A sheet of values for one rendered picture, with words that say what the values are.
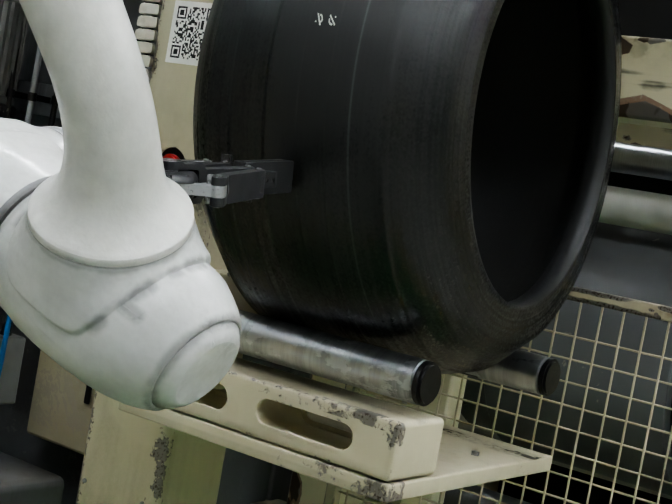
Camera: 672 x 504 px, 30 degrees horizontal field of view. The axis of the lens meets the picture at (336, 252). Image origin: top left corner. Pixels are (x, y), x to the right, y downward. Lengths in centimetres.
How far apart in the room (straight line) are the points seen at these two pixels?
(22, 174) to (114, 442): 76
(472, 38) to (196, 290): 49
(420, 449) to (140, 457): 42
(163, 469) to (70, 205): 80
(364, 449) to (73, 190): 55
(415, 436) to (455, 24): 39
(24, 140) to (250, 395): 49
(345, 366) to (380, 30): 34
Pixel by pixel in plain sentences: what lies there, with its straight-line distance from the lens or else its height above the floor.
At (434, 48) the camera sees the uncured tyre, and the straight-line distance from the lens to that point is 114.
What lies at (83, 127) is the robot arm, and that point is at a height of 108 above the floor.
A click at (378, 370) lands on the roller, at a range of 123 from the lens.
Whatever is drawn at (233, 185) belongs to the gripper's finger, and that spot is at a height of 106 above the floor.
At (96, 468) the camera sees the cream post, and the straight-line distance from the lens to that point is 159.
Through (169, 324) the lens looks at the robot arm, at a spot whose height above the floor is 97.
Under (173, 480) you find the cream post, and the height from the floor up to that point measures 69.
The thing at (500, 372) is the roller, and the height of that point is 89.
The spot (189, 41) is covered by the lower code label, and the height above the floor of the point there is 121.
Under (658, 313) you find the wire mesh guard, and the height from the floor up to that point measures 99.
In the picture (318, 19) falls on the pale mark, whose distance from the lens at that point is 118.
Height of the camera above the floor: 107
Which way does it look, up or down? 3 degrees down
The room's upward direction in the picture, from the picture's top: 10 degrees clockwise
